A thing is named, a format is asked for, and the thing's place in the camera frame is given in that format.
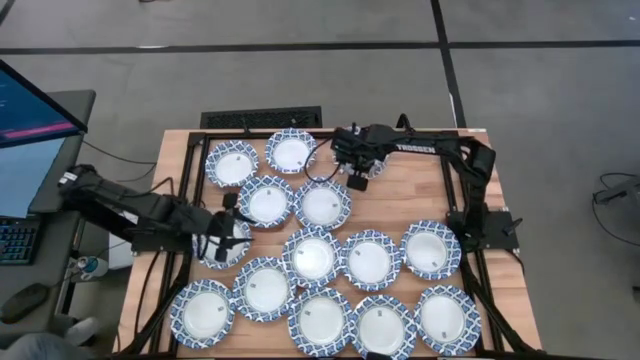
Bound thin black desk cable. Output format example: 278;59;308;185
81;139;159;184

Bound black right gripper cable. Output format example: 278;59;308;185
302;137;347;184

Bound white and blue bottle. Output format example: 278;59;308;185
67;254;110;281

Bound black backlit keyboard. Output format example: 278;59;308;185
0;215;42;266

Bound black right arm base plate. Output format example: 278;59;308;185
446;209;521;251

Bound black floor vent grate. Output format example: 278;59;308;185
199;105;324;130

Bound black computer mouse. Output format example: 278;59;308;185
0;282;50;325

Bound thin black frame cable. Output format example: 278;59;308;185
132;249;162;347

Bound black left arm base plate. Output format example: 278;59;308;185
130;227;197;254

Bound black cable bundle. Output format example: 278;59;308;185
591;172;640;247

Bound grey desk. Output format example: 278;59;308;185
0;89;97;346

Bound monitor with dark blue screen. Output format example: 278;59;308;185
0;59;89;150

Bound monitor with light blue screen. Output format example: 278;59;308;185
0;137;67;219

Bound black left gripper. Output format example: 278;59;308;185
201;191;259;264

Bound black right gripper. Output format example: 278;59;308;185
330;121;382;193

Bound person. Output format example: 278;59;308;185
0;315;101;360

